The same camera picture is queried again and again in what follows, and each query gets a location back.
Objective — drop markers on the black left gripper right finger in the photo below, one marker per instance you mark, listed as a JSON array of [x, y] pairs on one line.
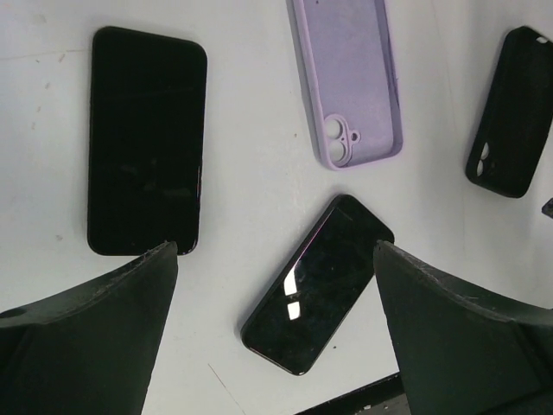
[[460, 348]]

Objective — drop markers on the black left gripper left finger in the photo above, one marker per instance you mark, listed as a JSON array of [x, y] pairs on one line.
[[90, 349]]

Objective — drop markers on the black smartphone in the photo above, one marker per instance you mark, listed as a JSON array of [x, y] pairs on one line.
[[147, 118], [313, 293]]

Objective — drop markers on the lilac silicone phone case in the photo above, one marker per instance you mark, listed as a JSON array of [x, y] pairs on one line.
[[352, 83]]

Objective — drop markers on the black phone case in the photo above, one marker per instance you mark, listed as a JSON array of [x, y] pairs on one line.
[[517, 116]]

